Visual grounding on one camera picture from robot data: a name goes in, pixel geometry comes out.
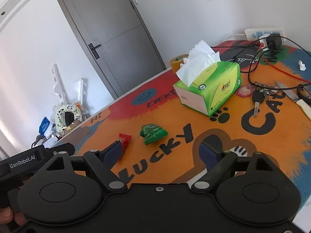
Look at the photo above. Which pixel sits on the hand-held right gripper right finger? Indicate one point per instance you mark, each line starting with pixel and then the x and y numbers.
pixel 210 156

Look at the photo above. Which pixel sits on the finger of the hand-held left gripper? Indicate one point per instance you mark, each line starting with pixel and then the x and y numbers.
pixel 63 147

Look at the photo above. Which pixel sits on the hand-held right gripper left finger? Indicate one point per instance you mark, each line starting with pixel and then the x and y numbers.
pixel 111 154

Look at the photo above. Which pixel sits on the red snack packet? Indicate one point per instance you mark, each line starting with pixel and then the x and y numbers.
pixel 125 139

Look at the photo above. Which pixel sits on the dark green candy packet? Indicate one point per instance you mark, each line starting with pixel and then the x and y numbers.
pixel 153 133

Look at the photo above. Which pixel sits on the person's left hand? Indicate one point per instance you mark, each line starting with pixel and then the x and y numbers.
pixel 6 214

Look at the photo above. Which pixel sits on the black metal rack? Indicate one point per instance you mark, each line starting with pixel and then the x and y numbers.
pixel 38 140

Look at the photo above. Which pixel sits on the blue plastic bag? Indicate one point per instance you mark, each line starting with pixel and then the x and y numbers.
pixel 44 126

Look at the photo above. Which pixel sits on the colourful cat table mat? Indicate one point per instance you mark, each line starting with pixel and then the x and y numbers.
pixel 170 116

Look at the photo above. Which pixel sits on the short white board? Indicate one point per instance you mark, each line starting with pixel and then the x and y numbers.
pixel 79 92

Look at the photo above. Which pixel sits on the tall white board with holes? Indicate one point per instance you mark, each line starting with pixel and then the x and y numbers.
pixel 58 85

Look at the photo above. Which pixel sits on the green tissue box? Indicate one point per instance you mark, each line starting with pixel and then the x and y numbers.
pixel 218 89

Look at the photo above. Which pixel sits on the bunch of keys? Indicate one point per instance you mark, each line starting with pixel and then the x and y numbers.
pixel 257 97

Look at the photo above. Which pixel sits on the yellow tape roll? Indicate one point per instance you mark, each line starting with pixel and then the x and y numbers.
pixel 176 64

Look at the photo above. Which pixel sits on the grey door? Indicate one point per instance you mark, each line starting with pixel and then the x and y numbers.
pixel 109 34

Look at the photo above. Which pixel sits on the white plug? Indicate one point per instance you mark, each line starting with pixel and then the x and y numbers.
pixel 263 40

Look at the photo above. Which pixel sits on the small white plastic piece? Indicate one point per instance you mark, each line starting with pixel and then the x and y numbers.
pixel 302 65

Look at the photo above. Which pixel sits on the white power strip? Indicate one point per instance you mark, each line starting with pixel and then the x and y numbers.
pixel 252 32

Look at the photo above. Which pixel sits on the black charger adapter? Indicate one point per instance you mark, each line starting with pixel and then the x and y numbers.
pixel 274 42

